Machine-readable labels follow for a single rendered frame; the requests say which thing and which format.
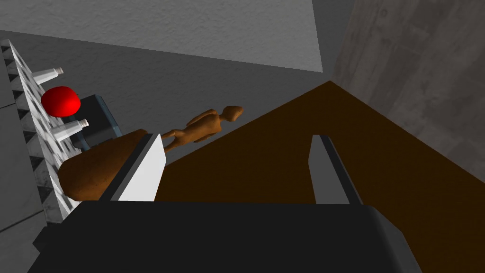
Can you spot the dark box with blue rim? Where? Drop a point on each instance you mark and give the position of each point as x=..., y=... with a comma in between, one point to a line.
x=94, y=121

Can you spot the brown wooden figurine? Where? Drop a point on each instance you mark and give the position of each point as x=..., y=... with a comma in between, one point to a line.
x=201, y=129

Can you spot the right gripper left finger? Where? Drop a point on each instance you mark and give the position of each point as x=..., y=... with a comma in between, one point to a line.
x=142, y=174

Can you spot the brown bread loaf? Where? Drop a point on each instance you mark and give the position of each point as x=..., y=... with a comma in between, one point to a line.
x=94, y=170

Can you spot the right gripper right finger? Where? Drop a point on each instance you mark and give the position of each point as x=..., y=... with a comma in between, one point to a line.
x=329, y=178

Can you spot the red apple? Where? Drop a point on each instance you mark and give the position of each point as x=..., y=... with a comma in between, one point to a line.
x=60, y=101

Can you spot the dark brown table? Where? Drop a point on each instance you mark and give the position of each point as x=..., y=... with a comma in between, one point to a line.
x=398, y=170

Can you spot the white bottle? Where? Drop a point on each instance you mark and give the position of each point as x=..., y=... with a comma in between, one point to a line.
x=47, y=76
x=68, y=129

